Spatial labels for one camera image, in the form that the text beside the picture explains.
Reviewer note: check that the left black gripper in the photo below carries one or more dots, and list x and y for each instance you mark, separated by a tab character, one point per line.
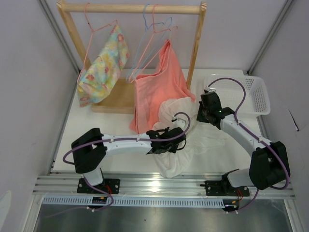
173	149

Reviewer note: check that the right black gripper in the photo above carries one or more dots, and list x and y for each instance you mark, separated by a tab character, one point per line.
199	117

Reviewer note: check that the white pleated skirt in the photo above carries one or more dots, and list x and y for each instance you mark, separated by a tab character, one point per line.
201	138

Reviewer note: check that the light blue wire hanger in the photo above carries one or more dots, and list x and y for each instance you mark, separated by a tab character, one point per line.
139	65

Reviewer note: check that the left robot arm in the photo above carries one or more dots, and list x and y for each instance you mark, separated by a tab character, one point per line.
90	149

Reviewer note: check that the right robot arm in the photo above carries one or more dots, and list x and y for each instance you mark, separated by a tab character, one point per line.
269	167

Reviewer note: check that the salmon pink skirt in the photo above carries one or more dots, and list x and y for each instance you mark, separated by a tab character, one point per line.
151	90

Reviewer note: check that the floral patterned skirt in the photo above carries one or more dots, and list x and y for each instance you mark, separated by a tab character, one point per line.
95	84

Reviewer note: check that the pink hanger with salmon skirt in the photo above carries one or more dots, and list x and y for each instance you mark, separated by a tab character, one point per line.
153	42

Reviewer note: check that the pink hanger with floral skirt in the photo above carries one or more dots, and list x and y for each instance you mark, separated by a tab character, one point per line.
113	23

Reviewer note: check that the white plastic basket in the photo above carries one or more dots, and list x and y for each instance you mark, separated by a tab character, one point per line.
231	89

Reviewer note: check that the wooden clothes rack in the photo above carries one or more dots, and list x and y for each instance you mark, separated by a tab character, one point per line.
120	101

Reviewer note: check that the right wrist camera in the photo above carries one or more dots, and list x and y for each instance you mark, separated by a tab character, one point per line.
209	89

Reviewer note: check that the aluminium mounting rail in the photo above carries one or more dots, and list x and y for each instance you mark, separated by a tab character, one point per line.
139	185

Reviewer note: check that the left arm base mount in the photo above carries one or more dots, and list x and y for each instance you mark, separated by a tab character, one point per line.
110	186

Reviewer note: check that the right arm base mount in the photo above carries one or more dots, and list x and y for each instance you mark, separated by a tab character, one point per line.
223	187

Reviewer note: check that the white slotted cable duct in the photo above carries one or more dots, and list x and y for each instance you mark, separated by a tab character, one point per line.
135	201

